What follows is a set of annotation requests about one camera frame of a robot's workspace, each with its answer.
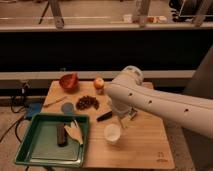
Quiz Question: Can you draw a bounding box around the wooden board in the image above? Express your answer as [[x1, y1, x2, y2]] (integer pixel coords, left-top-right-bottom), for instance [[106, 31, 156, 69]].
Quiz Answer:
[[42, 81, 175, 169]]

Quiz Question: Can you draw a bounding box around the red bowl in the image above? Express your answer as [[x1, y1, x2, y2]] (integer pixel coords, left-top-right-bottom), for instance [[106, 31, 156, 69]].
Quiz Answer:
[[59, 73, 78, 90]]

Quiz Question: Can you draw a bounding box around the black cable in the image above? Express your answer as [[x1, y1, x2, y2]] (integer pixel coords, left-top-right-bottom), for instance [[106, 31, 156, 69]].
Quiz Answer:
[[0, 83, 31, 144]]

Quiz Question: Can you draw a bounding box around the blue box on floor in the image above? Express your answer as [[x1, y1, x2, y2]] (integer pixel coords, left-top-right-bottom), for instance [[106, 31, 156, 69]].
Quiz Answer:
[[26, 103, 42, 120]]

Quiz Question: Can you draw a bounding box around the dark rectangular eraser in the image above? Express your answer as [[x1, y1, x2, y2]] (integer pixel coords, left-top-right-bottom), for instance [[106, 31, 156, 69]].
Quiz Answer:
[[57, 123, 67, 147]]

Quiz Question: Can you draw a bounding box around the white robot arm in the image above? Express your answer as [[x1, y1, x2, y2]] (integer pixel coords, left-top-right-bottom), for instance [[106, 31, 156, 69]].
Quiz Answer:
[[105, 66, 213, 139]]

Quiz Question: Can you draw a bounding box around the grey round coaster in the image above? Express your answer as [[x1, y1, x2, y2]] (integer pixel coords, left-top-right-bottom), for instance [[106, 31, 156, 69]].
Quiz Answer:
[[61, 102, 74, 113]]

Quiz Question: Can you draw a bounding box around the white paper cup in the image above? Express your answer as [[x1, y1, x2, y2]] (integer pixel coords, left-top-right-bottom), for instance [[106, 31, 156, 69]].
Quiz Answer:
[[104, 124, 121, 144]]

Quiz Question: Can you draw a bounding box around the red apple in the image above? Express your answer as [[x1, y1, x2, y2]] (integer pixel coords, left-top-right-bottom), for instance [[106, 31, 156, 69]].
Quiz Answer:
[[93, 77, 104, 90]]

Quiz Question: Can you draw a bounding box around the green plastic tray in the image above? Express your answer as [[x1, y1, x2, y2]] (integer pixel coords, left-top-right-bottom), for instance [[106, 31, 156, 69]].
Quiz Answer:
[[14, 113, 89, 168]]

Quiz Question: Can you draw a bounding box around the pile of dark raisins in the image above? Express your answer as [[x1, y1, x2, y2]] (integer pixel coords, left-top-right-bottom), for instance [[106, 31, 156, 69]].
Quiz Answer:
[[76, 96, 99, 110]]

